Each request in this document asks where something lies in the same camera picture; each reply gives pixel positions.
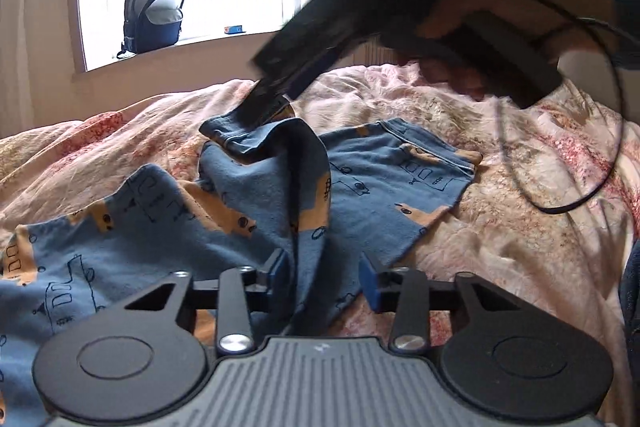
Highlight pink floral blanket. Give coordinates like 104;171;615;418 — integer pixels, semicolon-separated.
0;62;640;427

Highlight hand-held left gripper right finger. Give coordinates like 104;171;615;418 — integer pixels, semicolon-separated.
359;252;522;354

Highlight person's leg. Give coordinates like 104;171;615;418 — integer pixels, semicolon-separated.
618;241;640;360

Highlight blue printed pants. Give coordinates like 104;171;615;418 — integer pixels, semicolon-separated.
0;117;485;410

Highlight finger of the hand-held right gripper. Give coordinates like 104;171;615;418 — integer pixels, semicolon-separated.
251;0;362;81
234;41;362;128

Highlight dark blue backpack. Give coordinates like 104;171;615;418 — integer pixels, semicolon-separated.
116;0;187;59

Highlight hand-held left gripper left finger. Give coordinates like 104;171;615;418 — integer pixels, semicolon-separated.
123;250;292;356

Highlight person's right forearm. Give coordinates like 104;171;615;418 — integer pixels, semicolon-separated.
550;0;640;72

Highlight black cable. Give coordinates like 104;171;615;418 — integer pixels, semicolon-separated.
460;0;632;215

